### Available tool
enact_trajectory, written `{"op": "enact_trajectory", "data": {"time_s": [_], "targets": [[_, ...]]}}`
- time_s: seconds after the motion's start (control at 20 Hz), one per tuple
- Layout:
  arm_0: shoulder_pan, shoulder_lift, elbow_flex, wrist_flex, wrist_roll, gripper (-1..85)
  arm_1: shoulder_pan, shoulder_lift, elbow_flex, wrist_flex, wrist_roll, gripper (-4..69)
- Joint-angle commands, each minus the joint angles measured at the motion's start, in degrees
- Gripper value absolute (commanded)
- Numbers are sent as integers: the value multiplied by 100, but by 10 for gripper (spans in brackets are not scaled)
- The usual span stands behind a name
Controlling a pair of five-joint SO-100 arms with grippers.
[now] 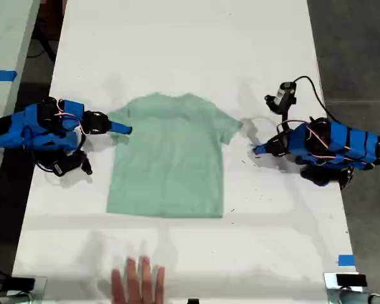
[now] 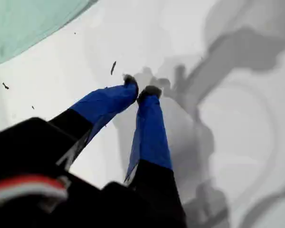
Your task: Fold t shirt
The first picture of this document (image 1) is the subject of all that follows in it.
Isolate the black floor cable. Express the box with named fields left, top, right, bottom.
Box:
left=27, top=34, right=57, bottom=63

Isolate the small black box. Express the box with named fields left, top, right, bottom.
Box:
left=9, top=277, right=35, bottom=291
left=336, top=274, right=368, bottom=288

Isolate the pale green T-shirt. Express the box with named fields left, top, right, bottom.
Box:
left=106, top=91, right=243, bottom=219

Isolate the white side table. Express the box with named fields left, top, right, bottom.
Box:
left=0, top=0, right=42, bottom=206

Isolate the person's hand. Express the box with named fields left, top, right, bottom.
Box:
left=110, top=255, right=166, bottom=304

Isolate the black camera cable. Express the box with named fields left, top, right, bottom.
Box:
left=293, top=75, right=338, bottom=123

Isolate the black camera stalk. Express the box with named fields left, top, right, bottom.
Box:
left=279, top=106, right=291, bottom=128

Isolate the short blue tape piece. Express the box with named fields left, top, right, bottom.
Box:
left=338, top=254, right=356, bottom=267

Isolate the metal table bracket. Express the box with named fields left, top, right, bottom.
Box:
left=323, top=272, right=372, bottom=304
left=11, top=275, right=48, bottom=304

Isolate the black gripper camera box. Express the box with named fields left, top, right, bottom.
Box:
left=264, top=81, right=297, bottom=113
left=50, top=150, right=93, bottom=177

